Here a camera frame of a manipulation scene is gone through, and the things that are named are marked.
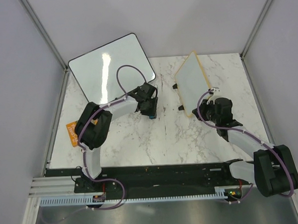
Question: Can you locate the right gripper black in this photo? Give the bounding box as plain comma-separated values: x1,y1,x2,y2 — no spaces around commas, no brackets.
191,99,220,125

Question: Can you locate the yellow framed whiteboard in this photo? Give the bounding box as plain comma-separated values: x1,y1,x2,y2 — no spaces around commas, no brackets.
174,51,211,117

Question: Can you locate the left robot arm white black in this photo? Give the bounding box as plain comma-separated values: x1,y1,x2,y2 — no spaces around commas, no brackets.
74,83,158,192

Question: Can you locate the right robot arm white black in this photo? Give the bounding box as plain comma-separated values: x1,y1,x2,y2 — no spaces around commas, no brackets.
192,97,298,197

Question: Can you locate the black framed whiteboard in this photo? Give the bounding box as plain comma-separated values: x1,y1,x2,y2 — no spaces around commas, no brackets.
68,33,156,105

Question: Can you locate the orange book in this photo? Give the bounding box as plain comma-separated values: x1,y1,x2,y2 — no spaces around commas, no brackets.
66,121,78,147

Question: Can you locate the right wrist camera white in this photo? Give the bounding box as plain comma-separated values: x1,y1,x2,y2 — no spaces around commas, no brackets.
208,87,221,94

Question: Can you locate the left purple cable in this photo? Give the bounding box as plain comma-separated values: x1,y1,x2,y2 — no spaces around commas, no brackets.
33,64,155,224

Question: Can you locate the purple cable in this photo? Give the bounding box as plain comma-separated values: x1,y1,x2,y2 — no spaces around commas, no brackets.
196,86,296,206
33,64,155,224

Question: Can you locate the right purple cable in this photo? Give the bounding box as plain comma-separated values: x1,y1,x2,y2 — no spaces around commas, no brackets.
196,86,296,206

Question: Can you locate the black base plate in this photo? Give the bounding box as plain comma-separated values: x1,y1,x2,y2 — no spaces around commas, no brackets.
45,163,247,197

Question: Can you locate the aluminium frame rail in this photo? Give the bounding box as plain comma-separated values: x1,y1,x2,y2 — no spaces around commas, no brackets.
27,175,76,198

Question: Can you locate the white slotted cable duct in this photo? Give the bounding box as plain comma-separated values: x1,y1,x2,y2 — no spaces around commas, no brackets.
39,188,228,207

